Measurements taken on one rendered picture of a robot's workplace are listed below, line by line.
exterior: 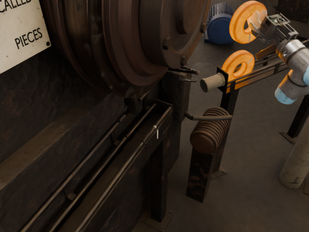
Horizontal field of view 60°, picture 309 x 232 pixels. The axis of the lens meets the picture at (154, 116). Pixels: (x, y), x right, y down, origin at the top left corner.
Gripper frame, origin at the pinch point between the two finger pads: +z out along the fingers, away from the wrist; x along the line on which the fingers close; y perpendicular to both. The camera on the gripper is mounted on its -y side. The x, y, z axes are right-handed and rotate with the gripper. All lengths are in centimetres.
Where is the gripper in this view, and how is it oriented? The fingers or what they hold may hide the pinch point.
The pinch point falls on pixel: (249, 17)
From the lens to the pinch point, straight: 114.0
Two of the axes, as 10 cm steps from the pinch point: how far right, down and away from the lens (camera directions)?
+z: -4.2, -7.7, 4.8
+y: 1.2, -5.7, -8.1
